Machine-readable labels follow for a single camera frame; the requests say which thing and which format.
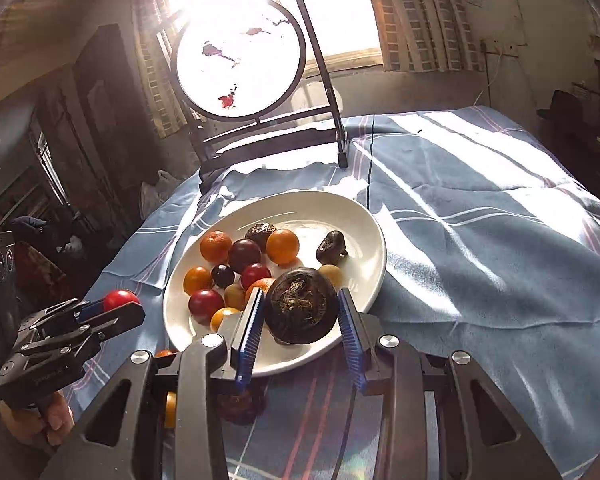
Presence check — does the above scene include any checkered curtain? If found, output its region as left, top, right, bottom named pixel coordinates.
left=132, top=0, right=186, bottom=139
left=370, top=0, right=483, bottom=73

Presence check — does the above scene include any brown dried date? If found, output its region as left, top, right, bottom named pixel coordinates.
left=245, top=222, right=277, bottom=252

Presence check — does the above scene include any person's left hand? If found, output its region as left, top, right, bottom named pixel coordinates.
left=0, top=391, right=74, bottom=446

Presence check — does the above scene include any checkered curtain right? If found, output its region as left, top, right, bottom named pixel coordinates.
left=370, top=0, right=483, bottom=73

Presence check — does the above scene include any round painted screen on stand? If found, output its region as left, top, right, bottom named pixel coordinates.
left=169, top=0, right=349, bottom=193

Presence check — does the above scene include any white ceramic plate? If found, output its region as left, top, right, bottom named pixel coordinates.
left=162, top=191, right=387, bottom=351

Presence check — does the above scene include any checkered curtain left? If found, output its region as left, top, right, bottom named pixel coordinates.
left=132, top=0, right=186, bottom=139

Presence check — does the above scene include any dark wrinkled passion fruit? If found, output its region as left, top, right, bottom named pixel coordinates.
left=263, top=268, right=339, bottom=344

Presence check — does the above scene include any white plastic bag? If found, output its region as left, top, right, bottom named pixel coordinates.
left=138, top=169, right=182, bottom=220

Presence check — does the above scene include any red cherry tomato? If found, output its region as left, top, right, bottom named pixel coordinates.
left=102, top=289, right=140, bottom=312

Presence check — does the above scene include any small orange mandarin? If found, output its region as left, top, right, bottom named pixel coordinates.
left=199, top=231, right=233, bottom=266

